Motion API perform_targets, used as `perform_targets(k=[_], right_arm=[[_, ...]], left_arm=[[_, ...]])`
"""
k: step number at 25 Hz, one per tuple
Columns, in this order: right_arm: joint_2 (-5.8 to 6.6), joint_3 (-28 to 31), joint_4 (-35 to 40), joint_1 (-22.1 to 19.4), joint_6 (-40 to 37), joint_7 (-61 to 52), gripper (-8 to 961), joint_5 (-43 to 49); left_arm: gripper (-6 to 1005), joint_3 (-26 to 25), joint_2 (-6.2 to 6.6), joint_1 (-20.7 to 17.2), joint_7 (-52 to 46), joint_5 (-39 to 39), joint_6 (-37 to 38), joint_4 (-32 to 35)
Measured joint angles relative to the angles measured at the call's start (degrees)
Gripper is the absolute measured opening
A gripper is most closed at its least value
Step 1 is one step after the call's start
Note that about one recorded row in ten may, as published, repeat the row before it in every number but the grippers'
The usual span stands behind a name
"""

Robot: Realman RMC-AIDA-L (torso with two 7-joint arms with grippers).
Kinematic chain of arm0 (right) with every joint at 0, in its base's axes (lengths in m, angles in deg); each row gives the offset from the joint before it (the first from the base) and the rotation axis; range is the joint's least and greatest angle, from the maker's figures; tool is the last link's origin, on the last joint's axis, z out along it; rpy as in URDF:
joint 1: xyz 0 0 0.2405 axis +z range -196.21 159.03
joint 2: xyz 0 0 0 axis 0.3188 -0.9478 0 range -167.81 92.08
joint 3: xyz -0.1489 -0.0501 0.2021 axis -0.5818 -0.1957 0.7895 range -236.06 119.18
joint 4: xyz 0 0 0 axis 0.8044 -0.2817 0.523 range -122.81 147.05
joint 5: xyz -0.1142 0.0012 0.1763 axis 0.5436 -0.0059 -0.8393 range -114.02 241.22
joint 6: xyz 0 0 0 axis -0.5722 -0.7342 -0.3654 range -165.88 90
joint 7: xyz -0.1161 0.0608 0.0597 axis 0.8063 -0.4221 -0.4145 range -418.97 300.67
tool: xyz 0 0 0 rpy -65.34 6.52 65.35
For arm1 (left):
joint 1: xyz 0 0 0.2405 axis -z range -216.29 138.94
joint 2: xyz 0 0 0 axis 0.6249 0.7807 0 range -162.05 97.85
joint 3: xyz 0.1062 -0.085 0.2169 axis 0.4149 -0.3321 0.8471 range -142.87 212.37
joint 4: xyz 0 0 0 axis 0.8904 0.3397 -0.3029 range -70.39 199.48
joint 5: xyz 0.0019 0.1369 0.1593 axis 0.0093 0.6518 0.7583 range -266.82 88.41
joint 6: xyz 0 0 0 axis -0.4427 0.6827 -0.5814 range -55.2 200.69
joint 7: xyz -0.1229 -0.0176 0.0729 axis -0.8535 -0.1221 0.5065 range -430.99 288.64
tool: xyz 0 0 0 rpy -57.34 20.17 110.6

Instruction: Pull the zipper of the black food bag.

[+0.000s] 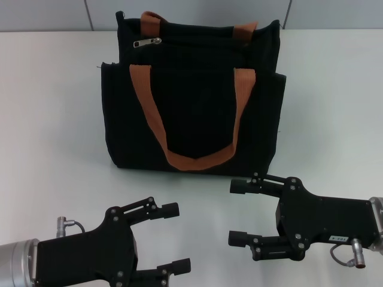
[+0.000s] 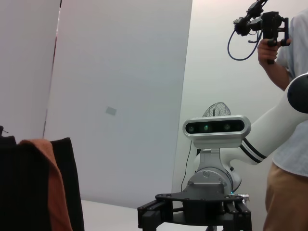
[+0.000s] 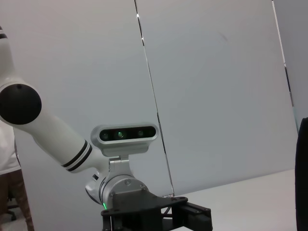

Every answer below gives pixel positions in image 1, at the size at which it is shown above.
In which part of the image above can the black bag with orange handles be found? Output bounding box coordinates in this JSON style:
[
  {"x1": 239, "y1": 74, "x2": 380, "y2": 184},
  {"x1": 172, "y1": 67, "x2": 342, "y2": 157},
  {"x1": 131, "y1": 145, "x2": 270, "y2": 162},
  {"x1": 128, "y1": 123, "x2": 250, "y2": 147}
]
[{"x1": 96, "y1": 10, "x2": 287, "y2": 177}]

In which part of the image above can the left gripper cable with connectors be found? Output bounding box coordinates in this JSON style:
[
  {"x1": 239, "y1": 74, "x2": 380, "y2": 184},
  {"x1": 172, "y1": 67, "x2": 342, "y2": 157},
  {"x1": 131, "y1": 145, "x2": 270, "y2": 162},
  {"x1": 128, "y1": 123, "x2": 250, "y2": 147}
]
[{"x1": 56, "y1": 215, "x2": 87, "y2": 240}]

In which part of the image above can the silver zipper pull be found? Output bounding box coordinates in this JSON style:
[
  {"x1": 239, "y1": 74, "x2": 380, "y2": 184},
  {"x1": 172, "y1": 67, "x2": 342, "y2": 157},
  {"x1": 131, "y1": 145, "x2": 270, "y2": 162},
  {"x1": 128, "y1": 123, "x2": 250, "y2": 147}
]
[{"x1": 133, "y1": 36, "x2": 163, "y2": 48}]

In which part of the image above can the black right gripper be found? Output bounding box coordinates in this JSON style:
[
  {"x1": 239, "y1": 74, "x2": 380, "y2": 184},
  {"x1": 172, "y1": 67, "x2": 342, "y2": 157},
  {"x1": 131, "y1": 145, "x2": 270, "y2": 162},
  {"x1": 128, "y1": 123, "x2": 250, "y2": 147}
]
[{"x1": 227, "y1": 172, "x2": 379, "y2": 261}]

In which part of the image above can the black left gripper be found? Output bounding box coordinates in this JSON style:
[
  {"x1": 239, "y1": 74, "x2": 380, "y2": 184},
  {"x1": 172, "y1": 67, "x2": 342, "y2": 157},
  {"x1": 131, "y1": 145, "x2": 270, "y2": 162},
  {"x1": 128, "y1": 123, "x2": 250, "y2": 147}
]
[{"x1": 35, "y1": 196, "x2": 192, "y2": 287}]

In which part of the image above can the right gripper cable with connectors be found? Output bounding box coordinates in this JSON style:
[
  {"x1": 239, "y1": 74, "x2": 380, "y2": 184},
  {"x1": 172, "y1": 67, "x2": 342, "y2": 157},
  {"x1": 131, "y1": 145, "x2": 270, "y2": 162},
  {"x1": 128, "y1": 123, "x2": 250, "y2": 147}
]
[{"x1": 330, "y1": 238, "x2": 364, "y2": 267}]

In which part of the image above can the gripper cable with connectors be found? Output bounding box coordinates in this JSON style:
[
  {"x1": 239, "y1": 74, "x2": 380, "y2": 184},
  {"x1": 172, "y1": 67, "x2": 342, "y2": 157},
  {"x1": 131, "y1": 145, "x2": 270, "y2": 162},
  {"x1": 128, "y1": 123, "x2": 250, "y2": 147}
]
[
  {"x1": 330, "y1": 238, "x2": 364, "y2": 267},
  {"x1": 56, "y1": 215, "x2": 87, "y2": 240}
]

